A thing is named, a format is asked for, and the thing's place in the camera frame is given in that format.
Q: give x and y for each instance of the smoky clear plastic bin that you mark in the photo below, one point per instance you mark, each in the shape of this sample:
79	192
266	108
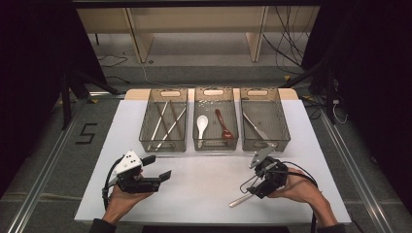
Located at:
215	144
275	123
145	129

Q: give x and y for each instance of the person's left hand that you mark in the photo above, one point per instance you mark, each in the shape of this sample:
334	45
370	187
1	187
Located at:
121	204

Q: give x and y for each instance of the white ceramic spoon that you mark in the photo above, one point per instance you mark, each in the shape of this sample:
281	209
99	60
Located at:
202	122

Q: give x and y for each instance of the metal knife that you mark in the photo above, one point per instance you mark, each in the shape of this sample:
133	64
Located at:
239	201

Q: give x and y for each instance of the white chopstick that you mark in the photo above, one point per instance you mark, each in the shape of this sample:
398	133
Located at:
158	126
173	126

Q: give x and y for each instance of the aluminium floor rail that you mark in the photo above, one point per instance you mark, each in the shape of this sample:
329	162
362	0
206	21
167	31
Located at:
42	181
356	168

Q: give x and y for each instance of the black metal stand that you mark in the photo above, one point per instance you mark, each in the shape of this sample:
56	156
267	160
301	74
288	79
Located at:
329	93
66	103

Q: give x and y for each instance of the black curtain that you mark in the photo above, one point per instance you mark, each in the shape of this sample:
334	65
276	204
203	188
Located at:
32	64
372	81

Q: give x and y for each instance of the red-brown wooden spoon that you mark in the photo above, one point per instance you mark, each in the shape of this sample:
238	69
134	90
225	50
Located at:
226	132

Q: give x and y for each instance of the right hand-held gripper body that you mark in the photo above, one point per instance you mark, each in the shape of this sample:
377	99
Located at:
273	174

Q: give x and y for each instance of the person's right hand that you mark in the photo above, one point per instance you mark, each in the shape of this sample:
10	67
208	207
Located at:
301	189

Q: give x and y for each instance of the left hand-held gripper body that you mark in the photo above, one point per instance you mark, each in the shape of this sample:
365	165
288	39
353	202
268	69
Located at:
128	161

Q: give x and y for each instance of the light wooden desk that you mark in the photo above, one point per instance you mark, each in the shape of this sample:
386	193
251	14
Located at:
194	19

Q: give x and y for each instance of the white table sheet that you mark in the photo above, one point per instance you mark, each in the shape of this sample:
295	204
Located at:
200	194

